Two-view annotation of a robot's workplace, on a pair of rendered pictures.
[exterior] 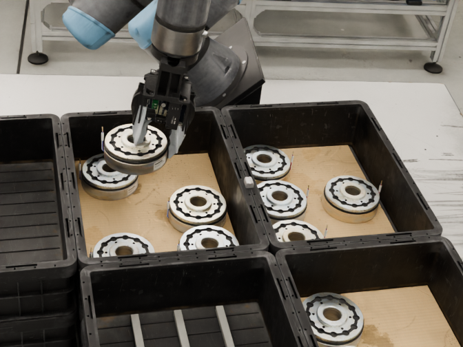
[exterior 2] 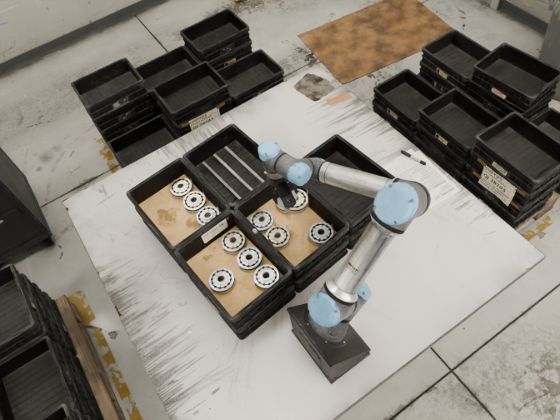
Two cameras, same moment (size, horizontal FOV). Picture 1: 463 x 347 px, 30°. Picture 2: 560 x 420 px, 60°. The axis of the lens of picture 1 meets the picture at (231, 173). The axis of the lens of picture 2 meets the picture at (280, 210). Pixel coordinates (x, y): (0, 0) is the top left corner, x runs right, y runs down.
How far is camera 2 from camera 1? 2.31 m
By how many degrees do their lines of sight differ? 86
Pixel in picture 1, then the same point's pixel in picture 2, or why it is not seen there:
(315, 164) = (247, 300)
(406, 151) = (220, 399)
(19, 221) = (336, 201)
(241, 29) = (327, 354)
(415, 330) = (180, 235)
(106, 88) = (403, 345)
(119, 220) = (303, 221)
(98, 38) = not seen: hidden behind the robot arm
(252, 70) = (298, 317)
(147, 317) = not seen: hidden behind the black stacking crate
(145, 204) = (300, 233)
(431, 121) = not seen: outside the picture
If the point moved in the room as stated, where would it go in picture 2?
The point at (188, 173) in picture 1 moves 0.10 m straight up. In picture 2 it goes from (296, 259) to (294, 247)
